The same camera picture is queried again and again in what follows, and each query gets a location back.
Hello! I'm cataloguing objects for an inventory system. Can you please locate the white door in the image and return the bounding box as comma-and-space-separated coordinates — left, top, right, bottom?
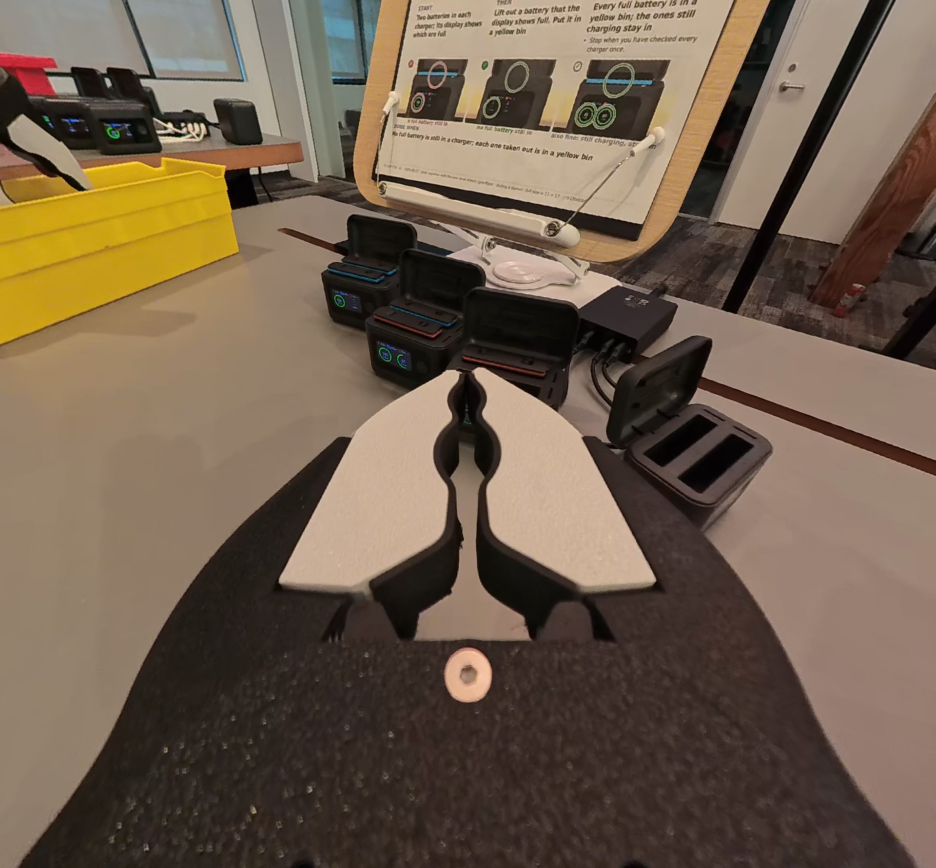
713, 0, 904, 222

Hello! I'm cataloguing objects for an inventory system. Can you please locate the bundle of white cables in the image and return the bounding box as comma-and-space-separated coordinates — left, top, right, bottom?
150, 115, 213, 141

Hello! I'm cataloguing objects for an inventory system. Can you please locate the black power hub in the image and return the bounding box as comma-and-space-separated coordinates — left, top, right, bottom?
578, 285, 680, 365

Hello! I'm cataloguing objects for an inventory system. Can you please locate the red plastic bin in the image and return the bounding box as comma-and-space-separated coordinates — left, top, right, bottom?
0, 53, 58, 100

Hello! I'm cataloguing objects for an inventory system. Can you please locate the wooden post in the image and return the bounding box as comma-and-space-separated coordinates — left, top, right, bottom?
808, 89, 936, 313

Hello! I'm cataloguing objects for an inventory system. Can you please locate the black cube charger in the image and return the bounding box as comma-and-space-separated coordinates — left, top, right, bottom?
214, 98, 264, 147

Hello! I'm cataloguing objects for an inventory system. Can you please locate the instruction sheet on wooden stand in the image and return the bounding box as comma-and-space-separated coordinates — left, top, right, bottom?
353, 0, 794, 291

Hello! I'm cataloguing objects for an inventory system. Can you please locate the black battery charging case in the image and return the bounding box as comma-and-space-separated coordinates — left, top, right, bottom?
58, 66, 111, 151
605, 334, 774, 529
449, 287, 582, 445
94, 66, 163, 154
322, 213, 419, 331
364, 249, 487, 390
25, 95, 67, 147

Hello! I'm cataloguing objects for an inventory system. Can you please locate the black metal pole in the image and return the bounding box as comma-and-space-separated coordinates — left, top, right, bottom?
722, 0, 933, 313

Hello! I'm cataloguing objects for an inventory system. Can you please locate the yellow plastic bin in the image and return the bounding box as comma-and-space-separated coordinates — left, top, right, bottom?
0, 157, 241, 346

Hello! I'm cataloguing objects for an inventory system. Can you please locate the wood-edged side table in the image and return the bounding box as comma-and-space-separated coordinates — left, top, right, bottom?
0, 128, 304, 185

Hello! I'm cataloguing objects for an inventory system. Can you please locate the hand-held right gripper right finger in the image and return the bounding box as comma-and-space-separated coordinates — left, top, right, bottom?
471, 368, 659, 641

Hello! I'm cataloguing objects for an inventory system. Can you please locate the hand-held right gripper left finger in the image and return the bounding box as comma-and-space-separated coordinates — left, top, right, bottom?
278, 369, 467, 638

